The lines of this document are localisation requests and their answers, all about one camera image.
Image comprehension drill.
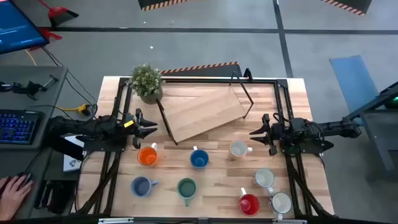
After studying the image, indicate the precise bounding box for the potted plant ribbed beige pot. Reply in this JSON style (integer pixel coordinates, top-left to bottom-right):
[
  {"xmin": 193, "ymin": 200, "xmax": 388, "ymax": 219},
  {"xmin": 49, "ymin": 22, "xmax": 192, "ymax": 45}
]
[{"xmin": 128, "ymin": 63, "xmax": 166, "ymax": 105}]

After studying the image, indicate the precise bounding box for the black computer mouse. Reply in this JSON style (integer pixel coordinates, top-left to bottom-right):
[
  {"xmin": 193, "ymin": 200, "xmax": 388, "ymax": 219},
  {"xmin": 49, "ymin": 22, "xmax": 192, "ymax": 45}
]
[{"xmin": 16, "ymin": 171, "xmax": 33, "ymax": 188}]

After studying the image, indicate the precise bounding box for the orange mug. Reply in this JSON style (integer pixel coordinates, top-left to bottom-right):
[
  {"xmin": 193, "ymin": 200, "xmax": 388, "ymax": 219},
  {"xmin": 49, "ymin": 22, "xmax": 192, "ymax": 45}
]
[{"xmin": 137, "ymin": 142, "xmax": 159, "ymax": 167}]

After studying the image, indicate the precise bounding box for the black aluminium table frame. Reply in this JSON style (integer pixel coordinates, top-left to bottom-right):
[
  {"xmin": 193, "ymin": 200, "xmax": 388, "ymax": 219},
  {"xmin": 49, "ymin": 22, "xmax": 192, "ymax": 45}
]
[{"xmin": 74, "ymin": 75, "xmax": 335, "ymax": 219}]

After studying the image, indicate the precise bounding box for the black monitor cable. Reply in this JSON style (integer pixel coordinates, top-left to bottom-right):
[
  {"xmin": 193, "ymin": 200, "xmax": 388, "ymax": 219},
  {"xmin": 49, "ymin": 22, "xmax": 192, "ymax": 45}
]
[{"xmin": 41, "ymin": 46, "xmax": 99, "ymax": 107}]

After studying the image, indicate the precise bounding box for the red broom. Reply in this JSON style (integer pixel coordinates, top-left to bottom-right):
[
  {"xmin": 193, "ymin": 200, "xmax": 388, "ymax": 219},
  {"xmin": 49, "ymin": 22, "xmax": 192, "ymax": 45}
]
[{"xmin": 29, "ymin": 27, "xmax": 63, "ymax": 51}]

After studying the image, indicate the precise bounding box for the grey desk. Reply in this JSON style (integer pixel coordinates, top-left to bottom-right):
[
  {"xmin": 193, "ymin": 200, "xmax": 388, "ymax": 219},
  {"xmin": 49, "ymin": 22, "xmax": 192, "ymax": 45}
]
[{"xmin": 0, "ymin": 65, "xmax": 69, "ymax": 220}]

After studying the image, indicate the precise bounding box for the yellow dotted mug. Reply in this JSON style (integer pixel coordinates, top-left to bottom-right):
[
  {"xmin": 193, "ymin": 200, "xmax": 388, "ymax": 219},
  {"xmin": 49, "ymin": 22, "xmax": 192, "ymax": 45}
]
[{"xmin": 229, "ymin": 139, "xmax": 254, "ymax": 160}]

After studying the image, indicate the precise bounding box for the black keyboard blue backlight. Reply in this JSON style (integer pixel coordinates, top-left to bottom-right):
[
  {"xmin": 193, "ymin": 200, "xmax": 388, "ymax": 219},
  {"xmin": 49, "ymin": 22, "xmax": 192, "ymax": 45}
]
[{"xmin": 0, "ymin": 109, "xmax": 45, "ymax": 146}]

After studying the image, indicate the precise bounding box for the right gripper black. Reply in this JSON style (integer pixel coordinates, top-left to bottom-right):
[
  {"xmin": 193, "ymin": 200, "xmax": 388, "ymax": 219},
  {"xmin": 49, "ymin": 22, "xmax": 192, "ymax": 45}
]
[{"xmin": 249, "ymin": 113, "xmax": 282, "ymax": 157}]

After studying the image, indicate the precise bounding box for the blue ribbed mug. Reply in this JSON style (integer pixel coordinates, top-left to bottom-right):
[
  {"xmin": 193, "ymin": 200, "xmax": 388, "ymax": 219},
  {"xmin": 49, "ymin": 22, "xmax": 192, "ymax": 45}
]
[{"xmin": 189, "ymin": 145, "xmax": 210, "ymax": 170}]

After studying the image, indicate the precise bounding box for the white cardboard box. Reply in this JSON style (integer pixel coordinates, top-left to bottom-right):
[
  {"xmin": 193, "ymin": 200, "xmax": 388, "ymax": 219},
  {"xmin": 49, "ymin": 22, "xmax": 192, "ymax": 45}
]
[{"xmin": 62, "ymin": 133, "xmax": 86, "ymax": 173}]

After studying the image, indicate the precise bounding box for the yellow power plug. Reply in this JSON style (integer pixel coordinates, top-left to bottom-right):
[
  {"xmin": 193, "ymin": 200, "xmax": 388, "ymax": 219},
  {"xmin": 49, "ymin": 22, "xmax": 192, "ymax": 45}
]
[{"xmin": 55, "ymin": 103, "xmax": 91, "ymax": 116}]

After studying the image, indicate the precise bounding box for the green faceted mug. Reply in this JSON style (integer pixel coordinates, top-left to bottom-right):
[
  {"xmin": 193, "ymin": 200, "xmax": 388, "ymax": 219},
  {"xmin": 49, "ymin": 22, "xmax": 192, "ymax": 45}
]
[{"xmin": 176, "ymin": 177, "xmax": 198, "ymax": 208}]

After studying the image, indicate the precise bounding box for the periwinkle grey mug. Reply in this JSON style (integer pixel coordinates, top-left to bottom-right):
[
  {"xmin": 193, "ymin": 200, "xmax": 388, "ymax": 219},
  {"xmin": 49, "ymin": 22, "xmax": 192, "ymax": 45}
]
[{"xmin": 129, "ymin": 175, "xmax": 160, "ymax": 198}]

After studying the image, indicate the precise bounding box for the white enamel mug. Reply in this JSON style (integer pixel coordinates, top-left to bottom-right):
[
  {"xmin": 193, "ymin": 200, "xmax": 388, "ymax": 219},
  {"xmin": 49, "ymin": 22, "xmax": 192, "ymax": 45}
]
[
  {"xmin": 254, "ymin": 167, "xmax": 276, "ymax": 195},
  {"xmin": 269, "ymin": 190, "xmax": 294, "ymax": 222}
]

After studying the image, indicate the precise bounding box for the silver aluminium bracket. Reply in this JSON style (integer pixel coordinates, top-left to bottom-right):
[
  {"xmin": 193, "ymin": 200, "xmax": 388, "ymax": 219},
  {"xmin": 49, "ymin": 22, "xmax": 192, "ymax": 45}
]
[
  {"xmin": 97, "ymin": 217, "xmax": 135, "ymax": 224},
  {"xmin": 273, "ymin": 218, "xmax": 307, "ymax": 224}
]

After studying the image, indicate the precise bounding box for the black metal cart frame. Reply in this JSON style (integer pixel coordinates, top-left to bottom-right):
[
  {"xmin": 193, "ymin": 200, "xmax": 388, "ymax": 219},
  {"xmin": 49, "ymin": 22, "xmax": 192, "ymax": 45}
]
[{"xmin": 343, "ymin": 81, "xmax": 398, "ymax": 182}]

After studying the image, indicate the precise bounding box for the black hazard striped floor mat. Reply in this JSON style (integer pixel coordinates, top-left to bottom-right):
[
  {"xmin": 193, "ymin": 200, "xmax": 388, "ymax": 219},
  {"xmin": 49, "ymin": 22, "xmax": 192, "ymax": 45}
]
[
  {"xmin": 320, "ymin": 0, "xmax": 373, "ymax": 17},
  {"xmin": 158, "ymin": 60, "xmax": 243, "ymax": 78},
  {"xmin": 137, "ymin": 0, "xmax": 189, "ymax": 12}
]

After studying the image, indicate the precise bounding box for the computer monitor blue screen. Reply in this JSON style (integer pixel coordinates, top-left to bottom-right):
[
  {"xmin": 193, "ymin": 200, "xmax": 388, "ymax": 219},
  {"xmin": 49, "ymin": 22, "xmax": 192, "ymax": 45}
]
[{"xmin": 0, "ymin": 0, "xmax": 50, "ymax": 55}]

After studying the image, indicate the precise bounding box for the person's hand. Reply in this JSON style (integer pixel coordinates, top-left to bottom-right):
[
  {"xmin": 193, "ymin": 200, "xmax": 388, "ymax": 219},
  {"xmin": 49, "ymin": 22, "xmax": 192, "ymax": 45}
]
[{"xmin": 0, "ymin": 174, "xmax": 34, "ymax": 222}]

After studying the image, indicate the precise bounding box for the red mug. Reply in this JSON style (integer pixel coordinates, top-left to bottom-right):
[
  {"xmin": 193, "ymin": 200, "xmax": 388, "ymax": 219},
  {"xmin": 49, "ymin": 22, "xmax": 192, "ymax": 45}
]
[{"xmin": 238, "ymin": 186, "xmax": 261, "ymax": 217}]

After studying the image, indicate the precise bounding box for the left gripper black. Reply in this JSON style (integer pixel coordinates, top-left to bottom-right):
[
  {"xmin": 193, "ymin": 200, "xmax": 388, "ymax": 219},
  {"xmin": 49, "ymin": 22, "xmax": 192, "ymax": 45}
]
[{"xmin": 123, "ymin": 108, "xmax": 159, "ymax": 150}]

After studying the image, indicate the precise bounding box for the black tool on desk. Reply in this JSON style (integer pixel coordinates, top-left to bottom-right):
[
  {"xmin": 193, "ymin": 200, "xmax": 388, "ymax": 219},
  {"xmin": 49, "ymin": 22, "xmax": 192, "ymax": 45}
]
[{"xmin": 0, "ymin": 74, "xmax": 60, "ymax": 101}]

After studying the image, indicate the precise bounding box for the red dustpan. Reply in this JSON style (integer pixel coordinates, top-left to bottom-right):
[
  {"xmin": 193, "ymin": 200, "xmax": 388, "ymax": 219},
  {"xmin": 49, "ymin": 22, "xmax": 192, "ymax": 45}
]
[{"xmin": 38, "ymin": 0, "xmax": 80, "ymax": 27}]

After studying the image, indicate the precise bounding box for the blue floor mat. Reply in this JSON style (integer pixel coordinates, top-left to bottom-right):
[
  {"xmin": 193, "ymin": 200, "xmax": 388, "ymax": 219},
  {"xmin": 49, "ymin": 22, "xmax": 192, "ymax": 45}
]
[{"xmin": 329, "ymin": 54, "xmax": 382, "ymax": 114}]

